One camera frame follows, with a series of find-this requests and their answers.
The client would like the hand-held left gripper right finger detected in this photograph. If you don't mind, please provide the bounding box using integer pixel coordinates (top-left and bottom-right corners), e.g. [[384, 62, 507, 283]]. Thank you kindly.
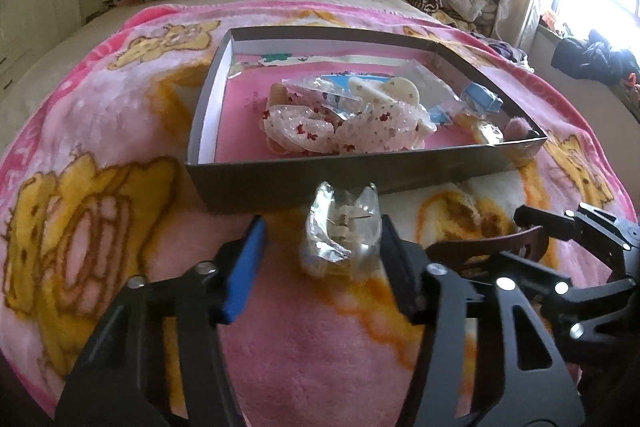
[[380, 213, 586, 427]]

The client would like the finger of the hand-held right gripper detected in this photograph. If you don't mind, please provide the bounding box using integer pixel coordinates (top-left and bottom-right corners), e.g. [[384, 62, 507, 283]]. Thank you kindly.
[[480, 253, 640, 358], [514, 203, 640, 269]]

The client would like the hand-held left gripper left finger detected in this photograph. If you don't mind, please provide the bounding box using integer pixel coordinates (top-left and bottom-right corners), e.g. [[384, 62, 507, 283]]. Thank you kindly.
[[55, 214, 268, 427]]

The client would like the clear hair claw clip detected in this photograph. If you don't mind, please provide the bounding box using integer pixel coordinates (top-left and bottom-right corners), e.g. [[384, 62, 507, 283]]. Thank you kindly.
[[299, 179, 385, 280]]

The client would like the brown snap hair clip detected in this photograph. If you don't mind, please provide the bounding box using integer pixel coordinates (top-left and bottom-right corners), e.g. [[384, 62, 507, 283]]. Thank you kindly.
[[425, 227, 548, 278]]

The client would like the dark cardboard box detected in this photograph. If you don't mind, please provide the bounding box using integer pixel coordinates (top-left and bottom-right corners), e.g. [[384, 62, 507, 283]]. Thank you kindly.
[[184, 26, 548, 215]]

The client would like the small mauve hair accessory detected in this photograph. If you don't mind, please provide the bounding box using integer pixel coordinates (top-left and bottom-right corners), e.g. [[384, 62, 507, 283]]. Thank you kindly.
[[505, 117, 538, 140]]

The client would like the white cloud hair claw clip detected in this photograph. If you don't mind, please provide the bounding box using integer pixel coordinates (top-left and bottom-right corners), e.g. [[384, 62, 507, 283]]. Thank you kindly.
[[349, 74, 421, 108]]

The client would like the pink printed blanket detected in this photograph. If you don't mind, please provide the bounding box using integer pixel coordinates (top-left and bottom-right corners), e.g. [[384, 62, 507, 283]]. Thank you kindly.
[[0, 0, 640, 427]]

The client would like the gold hair accessory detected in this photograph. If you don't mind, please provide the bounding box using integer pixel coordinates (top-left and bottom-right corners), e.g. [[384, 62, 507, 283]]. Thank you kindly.
[[465, 117, 506, 145]]

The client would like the dark clothes heap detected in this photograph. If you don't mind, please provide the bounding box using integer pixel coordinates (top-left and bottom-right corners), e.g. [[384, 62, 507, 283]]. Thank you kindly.
[[550, 29, 640, 88]]

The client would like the blue hair clip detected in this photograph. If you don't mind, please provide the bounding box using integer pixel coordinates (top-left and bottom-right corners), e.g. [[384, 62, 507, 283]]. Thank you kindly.
[[457, 82, 503, 115]]

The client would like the clear plastic bag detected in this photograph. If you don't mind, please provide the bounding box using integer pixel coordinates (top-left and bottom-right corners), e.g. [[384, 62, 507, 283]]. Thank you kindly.
[[395, 57, 466, 108]]

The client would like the cream bed sheet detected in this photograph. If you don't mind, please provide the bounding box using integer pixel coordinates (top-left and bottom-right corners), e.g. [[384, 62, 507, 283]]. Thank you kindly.
[[0, 0, 441, 108]]

